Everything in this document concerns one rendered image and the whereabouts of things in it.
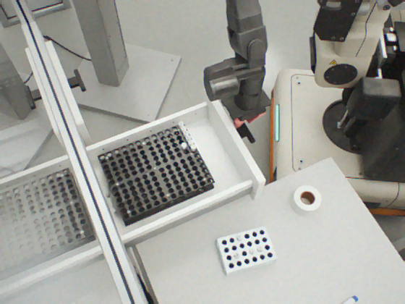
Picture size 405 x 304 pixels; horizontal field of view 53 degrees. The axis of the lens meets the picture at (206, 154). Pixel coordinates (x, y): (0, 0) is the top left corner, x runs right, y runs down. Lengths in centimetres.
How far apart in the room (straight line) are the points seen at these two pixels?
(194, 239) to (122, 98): 125
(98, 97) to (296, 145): 103
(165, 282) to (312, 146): 97
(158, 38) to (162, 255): 164
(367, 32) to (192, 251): 78
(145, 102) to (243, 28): 136
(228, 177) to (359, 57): 59
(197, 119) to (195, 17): 153
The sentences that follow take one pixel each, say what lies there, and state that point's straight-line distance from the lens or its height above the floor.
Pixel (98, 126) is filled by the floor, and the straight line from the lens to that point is 213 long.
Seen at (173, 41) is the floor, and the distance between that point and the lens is 243.
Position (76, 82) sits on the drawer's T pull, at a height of 91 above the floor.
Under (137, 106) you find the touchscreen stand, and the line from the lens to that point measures 212.
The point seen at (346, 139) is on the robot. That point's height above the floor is 27.
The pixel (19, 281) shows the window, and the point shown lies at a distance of 19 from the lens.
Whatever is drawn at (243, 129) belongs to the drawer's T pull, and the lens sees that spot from 100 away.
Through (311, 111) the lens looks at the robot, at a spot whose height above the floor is 28.
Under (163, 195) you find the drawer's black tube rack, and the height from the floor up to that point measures 87.
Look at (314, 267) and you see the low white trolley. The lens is 106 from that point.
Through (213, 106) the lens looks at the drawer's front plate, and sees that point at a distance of 102.
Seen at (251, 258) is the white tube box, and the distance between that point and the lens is 100.
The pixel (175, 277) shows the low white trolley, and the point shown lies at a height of 76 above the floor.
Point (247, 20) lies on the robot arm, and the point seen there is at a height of 120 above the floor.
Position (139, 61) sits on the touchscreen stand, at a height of 4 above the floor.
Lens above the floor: 176
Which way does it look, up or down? 62 degrees down
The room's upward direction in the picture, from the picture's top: 3 degrees clockwise
